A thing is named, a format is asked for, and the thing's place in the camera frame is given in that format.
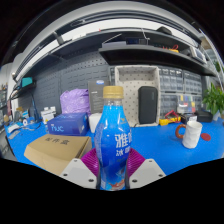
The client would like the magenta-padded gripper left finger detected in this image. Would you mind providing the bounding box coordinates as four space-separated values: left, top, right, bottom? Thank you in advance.
59 147 102 190

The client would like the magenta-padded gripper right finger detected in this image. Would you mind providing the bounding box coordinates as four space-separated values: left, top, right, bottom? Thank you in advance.
126 147 167 190

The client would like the blue drink bottle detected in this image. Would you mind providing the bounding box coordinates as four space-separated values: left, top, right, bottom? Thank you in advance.
93 85 133 192

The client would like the brown cardboard box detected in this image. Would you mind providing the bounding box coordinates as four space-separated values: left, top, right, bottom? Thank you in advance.
23 133 93 177

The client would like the blue printed carton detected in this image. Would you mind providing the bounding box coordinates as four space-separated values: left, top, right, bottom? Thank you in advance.
46 112 90 137

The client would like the yellow multimeter with red leads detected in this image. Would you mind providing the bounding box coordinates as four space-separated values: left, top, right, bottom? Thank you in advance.
158 109 182 127

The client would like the white box with small bottles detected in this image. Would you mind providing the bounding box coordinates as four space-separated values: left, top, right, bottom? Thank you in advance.
40 106 57 125

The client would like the black box with white label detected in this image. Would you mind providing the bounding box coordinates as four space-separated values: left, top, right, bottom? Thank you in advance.
179 113 198 125

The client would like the black rectangular speaker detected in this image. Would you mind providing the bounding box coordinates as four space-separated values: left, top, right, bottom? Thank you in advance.
137 85 159 125

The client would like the flat round red coaster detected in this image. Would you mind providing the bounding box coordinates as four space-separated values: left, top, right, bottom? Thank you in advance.
200 132 212 142

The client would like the purple plastic bag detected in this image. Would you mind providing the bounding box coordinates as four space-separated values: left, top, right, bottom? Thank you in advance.
59 88 92 116

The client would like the beige pegboard tray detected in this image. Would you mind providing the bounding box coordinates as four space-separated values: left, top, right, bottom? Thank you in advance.
114 65 162 128

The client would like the dark grey upright box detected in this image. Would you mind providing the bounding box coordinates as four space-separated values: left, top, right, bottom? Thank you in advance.
87 79 111 114

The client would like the clear organizer with coloured parts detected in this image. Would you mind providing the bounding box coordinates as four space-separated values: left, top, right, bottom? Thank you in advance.
176 93 197 115

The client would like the flat black case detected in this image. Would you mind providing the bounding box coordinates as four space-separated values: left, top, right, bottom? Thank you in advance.
195 109 214 123

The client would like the grey small-parts drawer cabinet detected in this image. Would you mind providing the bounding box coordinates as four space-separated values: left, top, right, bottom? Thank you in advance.
109 65 204 118

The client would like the green potted plant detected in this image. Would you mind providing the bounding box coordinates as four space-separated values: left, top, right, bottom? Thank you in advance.
202 82 224 122

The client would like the grey oscilloscope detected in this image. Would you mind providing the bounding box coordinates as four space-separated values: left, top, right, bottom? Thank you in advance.
191 45 208 64

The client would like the white mug with brown handle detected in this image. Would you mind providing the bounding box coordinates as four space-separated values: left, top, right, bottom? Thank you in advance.
175 120 203 150

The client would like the dark wall shelf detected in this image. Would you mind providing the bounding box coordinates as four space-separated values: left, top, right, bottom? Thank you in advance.
98 41 218 77

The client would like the yellow tool with red cable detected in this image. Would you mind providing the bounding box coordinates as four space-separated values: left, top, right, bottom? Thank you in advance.
168 44 181 54

